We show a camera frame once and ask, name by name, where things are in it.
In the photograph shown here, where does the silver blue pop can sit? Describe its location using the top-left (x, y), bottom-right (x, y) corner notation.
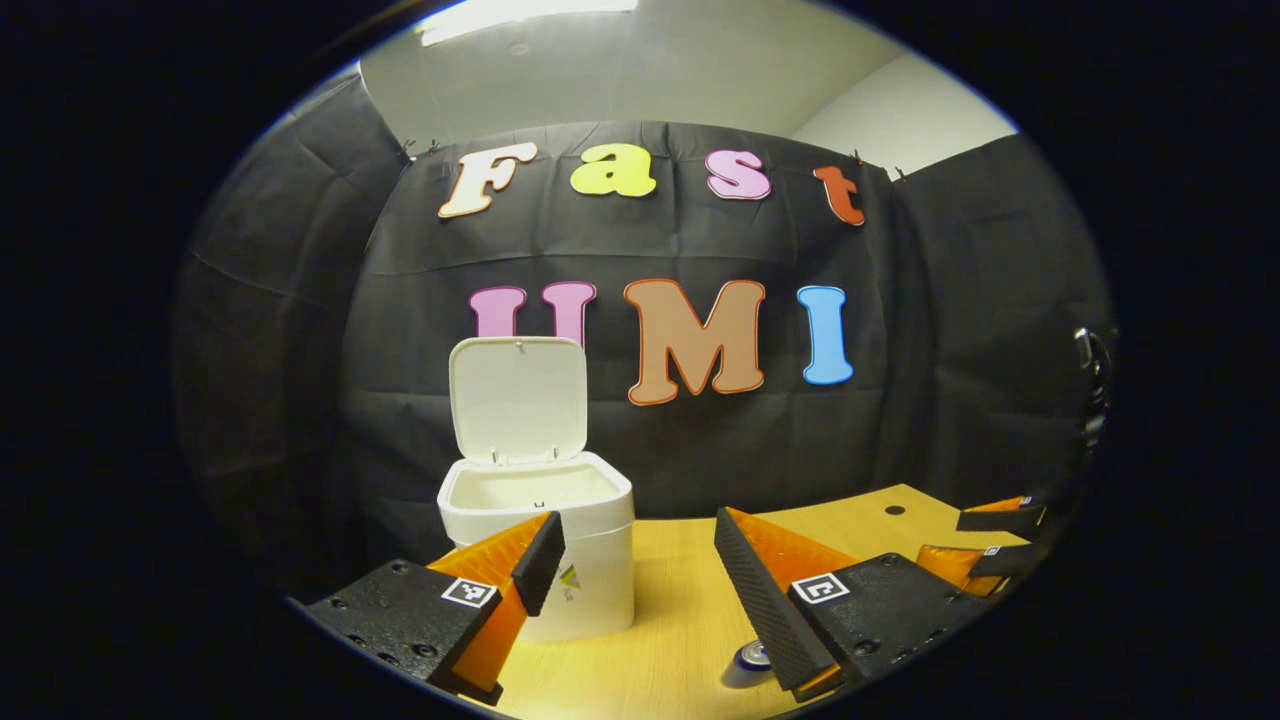
top-left (722, 640), bottom-right (776, 689)

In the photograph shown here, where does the black backdrop cloth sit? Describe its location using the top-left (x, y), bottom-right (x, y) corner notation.
top-left (172, 75), bottom-right (1116, 601)

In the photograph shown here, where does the white desktop garbage bin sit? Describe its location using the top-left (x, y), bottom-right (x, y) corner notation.
top-left (437, 336), bottom-right (636, 643)

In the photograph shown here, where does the wooden desktop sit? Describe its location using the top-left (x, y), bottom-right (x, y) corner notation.
top-left (480, 484), bottom-right (1041, 720)

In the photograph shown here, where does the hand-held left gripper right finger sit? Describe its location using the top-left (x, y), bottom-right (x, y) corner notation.
top-left (713, 506), bottom-right (991, 703)

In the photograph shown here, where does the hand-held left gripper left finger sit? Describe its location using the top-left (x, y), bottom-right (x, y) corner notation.
top-left (303, 510), bottom-right (567, 706)

